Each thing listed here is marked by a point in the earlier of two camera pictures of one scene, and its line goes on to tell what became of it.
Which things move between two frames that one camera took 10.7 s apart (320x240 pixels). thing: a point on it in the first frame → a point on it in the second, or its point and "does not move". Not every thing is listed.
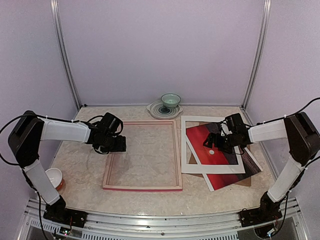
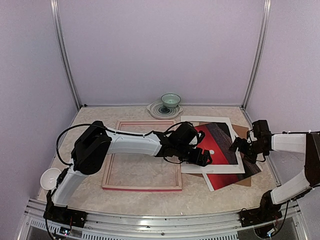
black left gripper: [121, 146] → [197, 160]
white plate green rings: [157, 110] does not move
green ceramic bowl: [170, 100] does not move
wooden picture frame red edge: [148, 188] does not move
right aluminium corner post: [262, 36] does not move
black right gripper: [210, 138] → [242, 148]
